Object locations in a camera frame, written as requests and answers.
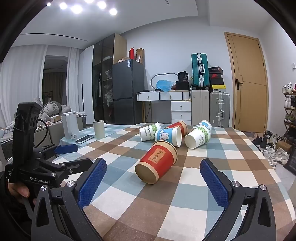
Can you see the black glass cabinet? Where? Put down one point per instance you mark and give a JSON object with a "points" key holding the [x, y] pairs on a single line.
{"points": [[101, 69]]}

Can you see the white dressing desk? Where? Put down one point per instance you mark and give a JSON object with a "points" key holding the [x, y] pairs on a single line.
{"points": [[161, 95]]}

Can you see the oval mirror frame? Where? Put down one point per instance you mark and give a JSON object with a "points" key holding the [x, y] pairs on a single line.
{"points": [[153, 77]]}

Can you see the white green paper cup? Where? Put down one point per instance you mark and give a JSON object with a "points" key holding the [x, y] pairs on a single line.
{"points": [[148, 132], [198, 139]]}

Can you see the grey sofa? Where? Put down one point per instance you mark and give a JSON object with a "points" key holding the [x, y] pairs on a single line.
{"points": [[5, 136]]}

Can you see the silver suitcase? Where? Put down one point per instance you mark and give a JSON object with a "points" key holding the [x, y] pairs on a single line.
{"points": [[219, 109]]}

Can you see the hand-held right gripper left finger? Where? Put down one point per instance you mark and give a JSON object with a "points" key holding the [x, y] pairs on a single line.
{"points": [[92, 183]]}

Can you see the pile of shoes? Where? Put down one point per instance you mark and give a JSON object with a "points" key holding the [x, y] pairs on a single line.
{"points": [[270, 148]]}

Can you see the smartphone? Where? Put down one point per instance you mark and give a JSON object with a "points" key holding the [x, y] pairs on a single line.
{"points": [[84, 138]]}

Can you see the red shoe box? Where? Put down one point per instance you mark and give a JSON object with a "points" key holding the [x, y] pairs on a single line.
{"points": [[216, 75]]}

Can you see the cluster of ceiling spotlights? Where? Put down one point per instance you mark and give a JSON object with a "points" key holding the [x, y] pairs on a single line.
{"points": [[76, 8]]}

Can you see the blue plastic bag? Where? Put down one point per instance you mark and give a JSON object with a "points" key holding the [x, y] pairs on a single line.
{"points": [[165, 85]]}

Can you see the checkered tablecloth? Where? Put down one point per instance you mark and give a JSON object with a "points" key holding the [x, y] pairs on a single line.
{"points": [[185, 197]]}

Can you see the blue rabbit paper cup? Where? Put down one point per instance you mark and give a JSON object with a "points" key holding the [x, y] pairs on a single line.
{"points": [[165, 135], [205, 125]]}

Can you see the teal suitcase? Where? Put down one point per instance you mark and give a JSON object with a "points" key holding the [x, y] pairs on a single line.
{"points": [[200, 70]]}

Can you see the yellow black shoe box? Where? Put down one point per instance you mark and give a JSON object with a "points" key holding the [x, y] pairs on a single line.
{"points": [[218, 88]]}

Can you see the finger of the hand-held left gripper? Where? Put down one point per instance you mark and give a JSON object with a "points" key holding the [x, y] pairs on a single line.
{"points": [[67, 148], [78, 163]]}

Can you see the wooden door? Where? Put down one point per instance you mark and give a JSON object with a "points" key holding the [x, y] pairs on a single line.
{"points": [[248, 92]]}

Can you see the white electric kettle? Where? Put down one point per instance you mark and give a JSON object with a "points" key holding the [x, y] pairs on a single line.
{"points": [[69, 126]]}

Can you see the red paper cup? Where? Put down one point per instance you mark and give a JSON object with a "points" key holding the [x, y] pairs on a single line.
{"points": [[157, 160], [182, 127]]}

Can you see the shoe rack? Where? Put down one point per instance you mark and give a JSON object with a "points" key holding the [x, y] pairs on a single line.
{"points": [[290, 109]]}

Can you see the white drawer cabinet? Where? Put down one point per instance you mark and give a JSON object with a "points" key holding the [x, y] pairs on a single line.
{"points": [[181, 112]]}

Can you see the grey clothes pile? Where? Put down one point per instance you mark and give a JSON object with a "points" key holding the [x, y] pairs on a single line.
{"points": [[49, 107]]}

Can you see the black bag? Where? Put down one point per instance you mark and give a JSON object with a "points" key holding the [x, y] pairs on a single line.
{"points": [[182, 82]]}

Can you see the wall switch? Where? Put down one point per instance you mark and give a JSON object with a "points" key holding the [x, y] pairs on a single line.
{"points": [[294, 65]]}

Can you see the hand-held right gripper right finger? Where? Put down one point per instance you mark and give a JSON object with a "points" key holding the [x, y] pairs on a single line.
{"points": [[215, 185]]}

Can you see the beige tumbler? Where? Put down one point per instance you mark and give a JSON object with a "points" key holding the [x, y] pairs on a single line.
{"points": [[99, 131]]}

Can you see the person's left hand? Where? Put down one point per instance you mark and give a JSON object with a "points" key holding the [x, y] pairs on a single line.
{"points": [[18, 191]]}

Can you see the beige suitcase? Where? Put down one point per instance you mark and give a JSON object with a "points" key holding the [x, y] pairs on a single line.
{"points": [[200, 107]]}

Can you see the white sheer curtain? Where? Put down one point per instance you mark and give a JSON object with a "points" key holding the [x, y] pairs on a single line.
{"points": [[23, 81], [73, 76]]}

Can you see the dark grey refrigerator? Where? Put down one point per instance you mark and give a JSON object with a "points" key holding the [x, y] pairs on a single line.
{"points": [[128, 91]]}

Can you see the cardboard box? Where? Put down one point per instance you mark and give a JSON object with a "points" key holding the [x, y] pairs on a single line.
{"points": [[140, 55]]}

